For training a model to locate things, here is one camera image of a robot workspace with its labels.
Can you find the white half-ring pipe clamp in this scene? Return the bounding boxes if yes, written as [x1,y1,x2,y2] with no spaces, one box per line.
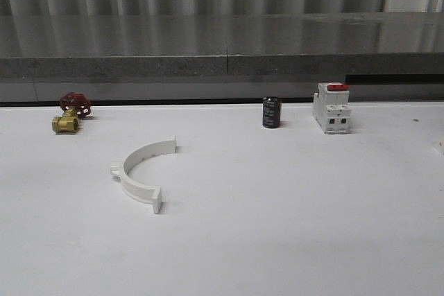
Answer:
[110,140,175,214]

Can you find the black cylindrical capacitor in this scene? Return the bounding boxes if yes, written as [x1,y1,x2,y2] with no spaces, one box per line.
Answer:
[262,96,282,128]

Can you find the grey stone counter ledge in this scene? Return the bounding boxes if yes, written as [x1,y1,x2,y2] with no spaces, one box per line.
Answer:
[1,12,443,105]

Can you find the brass valve red handwheel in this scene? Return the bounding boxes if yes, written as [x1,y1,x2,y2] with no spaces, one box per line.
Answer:
[52,92,92,133]

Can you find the white circuit breaker red switch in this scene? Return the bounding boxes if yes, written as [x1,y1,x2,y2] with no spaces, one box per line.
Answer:
[312,82,351,134]

